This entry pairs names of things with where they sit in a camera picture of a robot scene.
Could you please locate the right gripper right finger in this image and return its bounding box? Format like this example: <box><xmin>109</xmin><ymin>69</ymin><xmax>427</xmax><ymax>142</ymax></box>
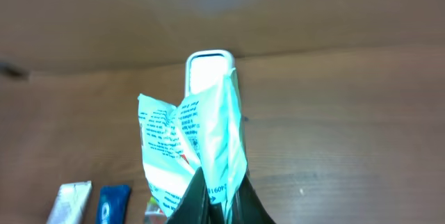
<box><xmin>223</xmin><ymin>173</ymin><xmax>275</xmax><ymax>224</ymax></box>

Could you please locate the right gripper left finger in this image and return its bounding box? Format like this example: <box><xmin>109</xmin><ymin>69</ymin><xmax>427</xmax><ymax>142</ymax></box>
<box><xmin>165</xmin><ymin>167</ymin><xmax>210</xmax><ymax>224</ymax></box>

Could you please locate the green snack bag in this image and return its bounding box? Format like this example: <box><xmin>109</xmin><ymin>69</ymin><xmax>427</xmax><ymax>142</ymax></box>
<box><xmin>144</xmin><ymin>196</ymin><xmax>167</xmax><ymax>224</ymax></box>

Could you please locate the mint green wipes pack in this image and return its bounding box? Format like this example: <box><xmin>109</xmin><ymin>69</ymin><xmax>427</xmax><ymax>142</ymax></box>
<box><xmin>138</xmin><ymin>69</ymin><xmax>248</xmax><ymax>223</ymax></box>

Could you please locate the blue Oreo cookie pack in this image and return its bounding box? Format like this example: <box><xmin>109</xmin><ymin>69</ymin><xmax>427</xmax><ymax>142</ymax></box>
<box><xmin>95</xmin><ymin>184</ymin><xmax>131</xmax><ymax>224</ymax></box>

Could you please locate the white cream tube gold cap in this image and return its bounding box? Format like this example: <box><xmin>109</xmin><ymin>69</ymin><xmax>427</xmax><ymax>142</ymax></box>
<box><xmin>47</xmin><ymin>181</ymin><xmax>92</xmax><ymax>224</ymax></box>

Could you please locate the white barcode scanner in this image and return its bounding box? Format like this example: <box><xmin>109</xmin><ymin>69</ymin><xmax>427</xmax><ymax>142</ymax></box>
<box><xmin>184</xmin><ymin>49</ymin><xmax>235</xmax><ymax>97</ymax></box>

